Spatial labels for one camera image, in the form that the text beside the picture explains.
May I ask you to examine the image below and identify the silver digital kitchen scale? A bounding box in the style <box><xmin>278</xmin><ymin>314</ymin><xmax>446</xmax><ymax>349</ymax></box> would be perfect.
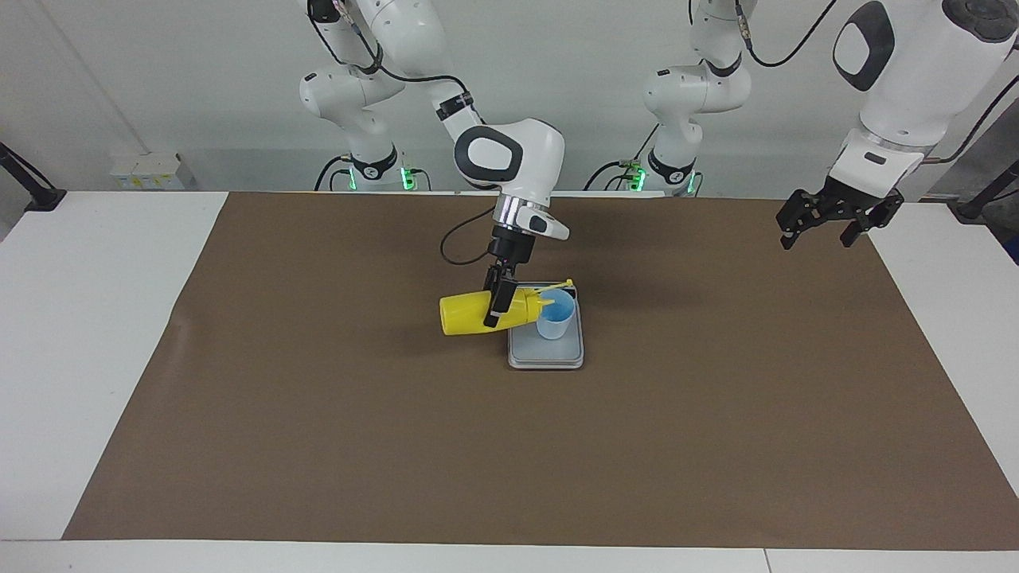
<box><xmin>507</xmin><ymin>281</ymin><xmax>585</xmax><ymax>371</ymax></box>

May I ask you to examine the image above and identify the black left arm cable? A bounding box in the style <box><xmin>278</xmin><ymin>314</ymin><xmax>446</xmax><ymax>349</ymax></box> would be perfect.
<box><xmin>732</xmin><ymin>0</ymin><xmax>1019</xmax><ymax>166</ymax></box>

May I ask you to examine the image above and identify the white wall socket box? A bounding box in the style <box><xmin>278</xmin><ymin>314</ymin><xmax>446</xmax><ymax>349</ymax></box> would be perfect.
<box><xmin>110</xmin><ymin>151</ymin><xmax>185</xmax><ymax>190</ymax></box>

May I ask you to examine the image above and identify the light blue plastic cup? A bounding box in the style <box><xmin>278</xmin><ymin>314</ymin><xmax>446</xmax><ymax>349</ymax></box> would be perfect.
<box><xmin>536</xmin><ymin>288</ymin><xmax>576</xmax><ymax>341</ymax></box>

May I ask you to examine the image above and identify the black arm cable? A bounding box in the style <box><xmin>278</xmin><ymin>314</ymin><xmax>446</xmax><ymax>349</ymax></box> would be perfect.
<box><xmin>732</xmin><ymin>0</ymin><xmax>1019</xmax><ymax>166</ymax></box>
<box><xmin>306</xmin><ymin>0</ymin><xmax>514</xmax><ymax>267</ymax></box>

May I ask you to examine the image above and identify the yellow squeeze bottle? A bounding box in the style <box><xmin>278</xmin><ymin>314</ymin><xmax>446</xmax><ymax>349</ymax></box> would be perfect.
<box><xmin>439</xmin><ymin>279</ymin><xmax>576</xmax><ymax>337</ymax></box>

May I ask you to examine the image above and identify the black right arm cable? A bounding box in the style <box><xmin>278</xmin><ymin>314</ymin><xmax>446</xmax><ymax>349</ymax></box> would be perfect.
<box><xmin>306</xmin><ymin>0</ymin><xmax>514</xmax><ymax>267</ymax></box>

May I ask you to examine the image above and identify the brown paper table mat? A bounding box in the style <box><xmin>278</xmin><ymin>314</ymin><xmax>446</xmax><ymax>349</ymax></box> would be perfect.
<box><xmin>62</xmin><ymin>191</ymin><xmax>1019</xmax><ymax>552</ymax></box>

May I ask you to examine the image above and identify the black camera stand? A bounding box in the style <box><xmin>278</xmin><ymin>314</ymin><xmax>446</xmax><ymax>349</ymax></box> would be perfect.
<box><xmin>0</xmin><ymin>142</ymin><xmax>67</xmax><ymax>212</ymax></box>
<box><xmin>955</xmin><ymin>158</ymin><xmax>1019</xmax><ymax>221</ymax></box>

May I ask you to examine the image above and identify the black base cable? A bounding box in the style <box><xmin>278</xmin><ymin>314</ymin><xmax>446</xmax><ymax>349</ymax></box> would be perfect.
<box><xmin>584</xmin><ymin>123</ymin><xmax>663</xmax><ymax>192</ymax></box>
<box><xmin>314</xmin><ymin>155</ymin><xmax>355</xmax><ymax>192</ymax></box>

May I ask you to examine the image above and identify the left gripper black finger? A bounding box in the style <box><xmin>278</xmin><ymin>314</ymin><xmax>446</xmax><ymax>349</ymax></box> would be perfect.
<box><xmin>840</xmin><ymin>193</ymin><xmax>907</xmax><ymax>248</ymax></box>
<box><xmin>777</xmin><ymin>189</ymin><xmax>830</xmax><ymax>251</ymax></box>

